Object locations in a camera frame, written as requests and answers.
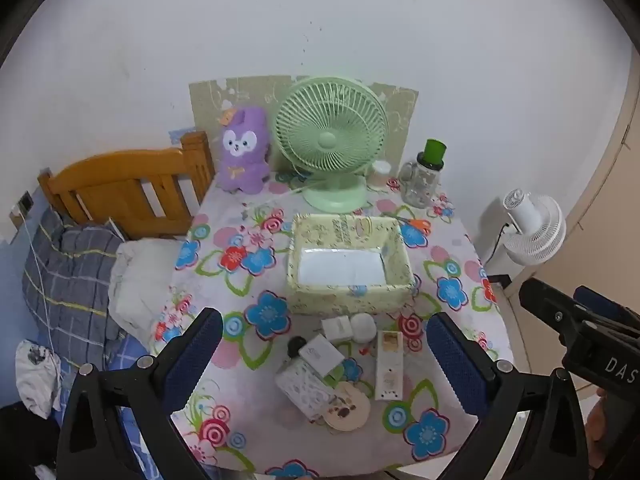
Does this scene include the floral tablecloth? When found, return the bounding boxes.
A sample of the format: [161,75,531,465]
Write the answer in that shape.
[150,170,516,478]

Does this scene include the purple plush toy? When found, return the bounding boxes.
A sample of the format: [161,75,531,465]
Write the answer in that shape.
[215,106,272,195]

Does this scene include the glass mug with green lid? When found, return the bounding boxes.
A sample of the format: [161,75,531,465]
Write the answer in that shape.
[398,139,447,207]

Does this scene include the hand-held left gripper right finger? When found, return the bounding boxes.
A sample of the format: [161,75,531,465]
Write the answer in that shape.
[426,311,588,480]

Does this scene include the white charger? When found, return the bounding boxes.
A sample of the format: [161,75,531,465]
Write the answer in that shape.
[300,335,346,377]

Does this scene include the wall outlet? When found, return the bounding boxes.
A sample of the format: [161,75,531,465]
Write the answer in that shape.
[10,191,35,231]

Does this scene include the green desk fan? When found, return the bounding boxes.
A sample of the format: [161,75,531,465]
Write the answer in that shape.
[274,76,388,212]

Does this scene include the black fan cable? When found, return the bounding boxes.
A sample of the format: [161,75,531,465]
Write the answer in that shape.
[485,225,511,273]

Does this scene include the person's right hand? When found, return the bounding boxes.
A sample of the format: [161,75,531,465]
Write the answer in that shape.
[584,387,613,468]

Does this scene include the orange scissors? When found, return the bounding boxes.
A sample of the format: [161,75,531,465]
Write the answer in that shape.
[387,215,432,232]

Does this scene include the white round container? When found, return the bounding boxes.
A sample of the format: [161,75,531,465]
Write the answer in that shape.
[349,313,375,344]

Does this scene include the wooden bed headboard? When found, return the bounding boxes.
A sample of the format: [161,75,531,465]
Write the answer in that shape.
[37,131,217,241]

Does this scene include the white and black cloth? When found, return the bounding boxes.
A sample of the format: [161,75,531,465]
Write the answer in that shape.
[15,340,63,418]

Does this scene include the white patterned box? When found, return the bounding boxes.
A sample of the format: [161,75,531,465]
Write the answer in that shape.
[275,357,338,420]

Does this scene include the white clip fan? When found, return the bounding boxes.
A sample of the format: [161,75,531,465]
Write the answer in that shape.
[502,189,567,266]

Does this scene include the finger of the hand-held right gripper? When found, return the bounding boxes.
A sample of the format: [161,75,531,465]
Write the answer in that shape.
[573,286,640,341]
[519,278,601,346]

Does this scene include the round cartoon print mirror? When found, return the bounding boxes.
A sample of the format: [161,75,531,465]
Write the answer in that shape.
[315,380,372,433]

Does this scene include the white pillow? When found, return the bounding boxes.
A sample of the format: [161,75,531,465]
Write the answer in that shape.
[109,239,186,346]

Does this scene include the dark cloth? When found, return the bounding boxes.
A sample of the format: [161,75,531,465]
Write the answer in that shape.
[0,402,63,480]

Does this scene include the grey plaid bedding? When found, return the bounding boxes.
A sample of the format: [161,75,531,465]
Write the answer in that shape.
[22,207,126,356]

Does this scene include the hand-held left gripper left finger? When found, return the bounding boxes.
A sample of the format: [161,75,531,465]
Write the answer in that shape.
[56,307,224,480]

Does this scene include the cotton swab container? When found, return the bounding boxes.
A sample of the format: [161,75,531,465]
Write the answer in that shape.
[370,160,392,192]

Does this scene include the small white cube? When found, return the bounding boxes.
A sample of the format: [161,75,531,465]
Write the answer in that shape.
[321,315,352,345]

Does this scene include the yellow-green cartoon storage box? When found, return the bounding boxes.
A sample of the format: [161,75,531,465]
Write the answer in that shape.
[286,212,416,315]

